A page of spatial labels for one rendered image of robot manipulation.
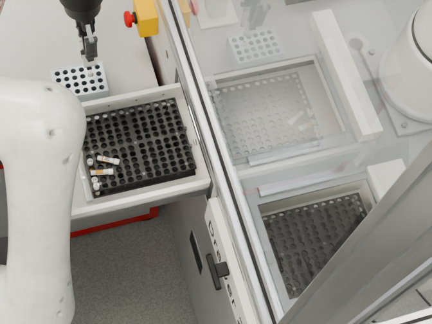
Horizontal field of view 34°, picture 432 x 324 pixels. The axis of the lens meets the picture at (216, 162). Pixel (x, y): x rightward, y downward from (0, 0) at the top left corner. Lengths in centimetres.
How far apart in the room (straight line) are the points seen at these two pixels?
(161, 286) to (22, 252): 122
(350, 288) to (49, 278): 55
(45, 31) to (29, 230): 82
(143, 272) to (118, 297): 11
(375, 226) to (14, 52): 126
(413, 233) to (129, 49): 125
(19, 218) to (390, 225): 61
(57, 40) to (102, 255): 83
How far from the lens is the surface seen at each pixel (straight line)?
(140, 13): 167
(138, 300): 232
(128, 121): 154
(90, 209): 146
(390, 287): 73
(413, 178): 62
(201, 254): 182
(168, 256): 236
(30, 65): 179
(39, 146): 99
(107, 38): 182
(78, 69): 173
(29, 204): 108
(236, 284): 139
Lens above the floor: 226
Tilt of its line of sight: 65 degrees down
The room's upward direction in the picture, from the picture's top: 13 degrees clockwise
